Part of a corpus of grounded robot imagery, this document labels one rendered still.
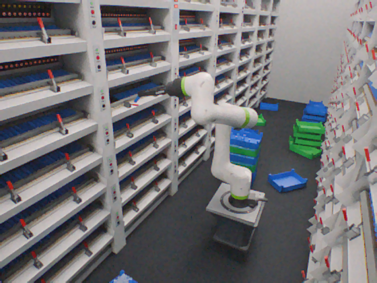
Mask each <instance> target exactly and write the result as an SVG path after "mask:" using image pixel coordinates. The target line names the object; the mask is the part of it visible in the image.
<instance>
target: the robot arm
mask: <svg viewBox="0 0 377 283"><path fill-rule="evenodd" d="M213 85H214V83H213V78H212V77H211V76H210V75H209V74H207V73H198V74H196V75H193V76H190V77H179V75H177V78H175V79H174V80H173V81H171V82H168V83H167V84H166V86H162V87H159V88H154V89H148V90H140V91H137V94H138V97H142V96H159V95H160V94H166V93H167V94H168V95H169V96H171V97H173V96H175V97H177V98H181V97H182V99H184V97H186V96H191V117H192V119H193V121H194V122H196V123H198V124H200V125H205V124H215V146H214V157H213V163H212V167H211V172H212V173H213V176H214V177H216V178H218V179H220V180H222V181H224V182H226V183H228V184H229V185H230V196H229V197H228V203H229V204H230V205H231V206H233V207H235V208H240V209H242V208H247V207H248V206H249V207H250V208H252V209H253V208H254V206H255V204H256V203H257V204H258V202H259V201H265V202H268V199H267V198H262V197H258V196H256V195H255V193H250V186H251V179H252V173H251V171H249V170H248V169H247V168H244V167H241V166H237V165H234V164H231V163H230V159H229V151H230V134H231V130H232V127H234V128H241V129H251V128H253V127H254V126H255V125H256V123H257V121H258V116H257V113H256V112H255V111H254V109H252V108H246V107H241V106H235V105H233V104H229V103H220V104H218V105H217V104H214V103H213Z"/></svg>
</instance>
